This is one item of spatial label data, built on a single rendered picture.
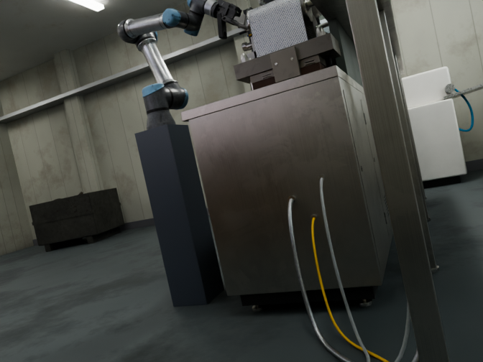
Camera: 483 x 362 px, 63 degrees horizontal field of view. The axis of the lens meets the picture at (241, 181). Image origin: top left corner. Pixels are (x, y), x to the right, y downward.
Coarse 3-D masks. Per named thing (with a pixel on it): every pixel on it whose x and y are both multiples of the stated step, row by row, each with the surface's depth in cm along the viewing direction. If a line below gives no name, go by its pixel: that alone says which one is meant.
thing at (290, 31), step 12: (300, 12) 166; (276, 24) 171; (288, 24) 169; (300, 24) 167; (252, 36) 176; (264, 36) 174; (276, 36) 172; (288, 36) 170; (300, 36) 167; (264, 48) 174; (276, 48) 172
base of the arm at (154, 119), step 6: (156, 108) 197; (162, 108) 198; (168, 108) 202; (150, 114) 198; (156, 114) 197; (162, 114) 197; (168, 114) 200; (150, 120) 197; (156, 120) 196; (162, 120) 198; (168, 120) 198; (174, 120) 203; (150, 126) 197; (156, 126) 196
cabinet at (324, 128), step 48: (288, 96) 146; (336, 96) 139; (240, 144) 156; (288, 144) 149; (336, 144) 141; (240, 192) 159; (288, 192) 151; (336, 192) 143; (384, 192) 205; (240, 240) 161; (288, 240) 153; (336, 240) 145; (384, 240) 168; (240, 288) 164; (288, 288) 155; (336, 288) 148
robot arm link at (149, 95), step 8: (144, 88) 198; (152, 88) 197; (160, 88) 199; (168, 88) 205; (144, 96) 198; (152, 96) 197; (160, 96) 198; (168, 96) 202; (144, 104) 201; (152, 104) 197; (160, 104) 198; (168, 104) 204
